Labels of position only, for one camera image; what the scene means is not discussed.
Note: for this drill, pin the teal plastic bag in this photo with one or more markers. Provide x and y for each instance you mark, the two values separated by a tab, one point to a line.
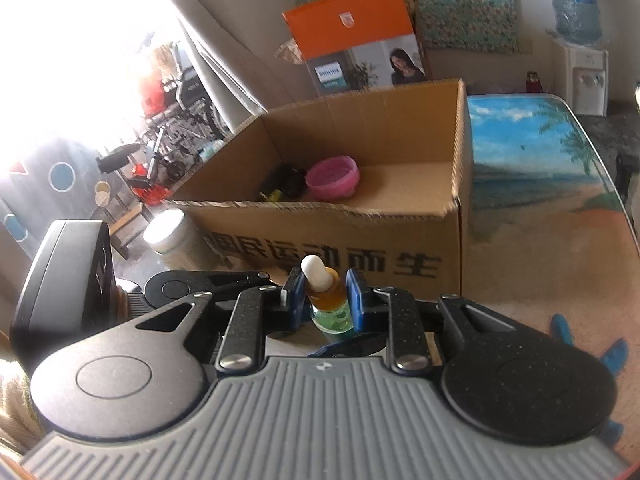
210	150

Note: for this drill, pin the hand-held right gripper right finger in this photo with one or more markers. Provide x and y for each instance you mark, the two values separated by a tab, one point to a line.
356	300

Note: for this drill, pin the red thermos bottle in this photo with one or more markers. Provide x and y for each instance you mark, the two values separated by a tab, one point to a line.
532	82

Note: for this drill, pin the white water dispenser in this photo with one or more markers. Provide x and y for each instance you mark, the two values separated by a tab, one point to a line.
585	80

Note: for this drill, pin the floral hanging cloth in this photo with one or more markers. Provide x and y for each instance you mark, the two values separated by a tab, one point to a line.
460	10

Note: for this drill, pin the dark blue plastic object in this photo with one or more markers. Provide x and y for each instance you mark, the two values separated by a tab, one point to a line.
350	347

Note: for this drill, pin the beige curtain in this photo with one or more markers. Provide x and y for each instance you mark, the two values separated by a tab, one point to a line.
220	75

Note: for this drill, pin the wooden stool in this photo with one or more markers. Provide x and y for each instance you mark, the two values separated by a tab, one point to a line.
127	220

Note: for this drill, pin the pink plastic bowl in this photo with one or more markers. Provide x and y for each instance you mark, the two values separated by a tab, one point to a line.
332	175

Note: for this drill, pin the blue water jug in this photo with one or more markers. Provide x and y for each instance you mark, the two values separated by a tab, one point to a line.
575	5

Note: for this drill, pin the large cardboard box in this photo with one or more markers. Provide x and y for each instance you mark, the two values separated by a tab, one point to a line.
350	240

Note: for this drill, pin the white cup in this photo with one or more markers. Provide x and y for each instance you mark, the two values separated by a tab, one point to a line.
102	192

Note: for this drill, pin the orange printed carton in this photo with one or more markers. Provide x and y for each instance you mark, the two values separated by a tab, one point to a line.
345	15

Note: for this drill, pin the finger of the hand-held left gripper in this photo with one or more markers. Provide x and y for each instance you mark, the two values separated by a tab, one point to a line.
235	277

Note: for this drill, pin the black cosmetic tube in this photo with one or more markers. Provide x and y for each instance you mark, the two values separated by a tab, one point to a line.
292	177

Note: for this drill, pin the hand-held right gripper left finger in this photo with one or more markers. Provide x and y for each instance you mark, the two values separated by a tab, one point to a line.
295	300

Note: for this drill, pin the grey cloth with blue circles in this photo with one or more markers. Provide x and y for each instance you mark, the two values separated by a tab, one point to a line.
75	205

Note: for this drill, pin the white lidded plastic bottle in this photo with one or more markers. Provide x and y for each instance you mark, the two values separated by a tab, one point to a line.
172	240

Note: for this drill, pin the red and black parked vehicle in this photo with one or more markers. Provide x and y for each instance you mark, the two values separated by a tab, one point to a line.
187	90

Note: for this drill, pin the dark grey mat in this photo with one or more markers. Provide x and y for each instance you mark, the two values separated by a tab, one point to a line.
610	132

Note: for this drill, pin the black padded seat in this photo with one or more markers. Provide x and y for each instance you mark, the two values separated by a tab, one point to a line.
120	156

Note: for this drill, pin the orange green dropper bottle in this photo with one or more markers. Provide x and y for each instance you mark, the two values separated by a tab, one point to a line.
325	295

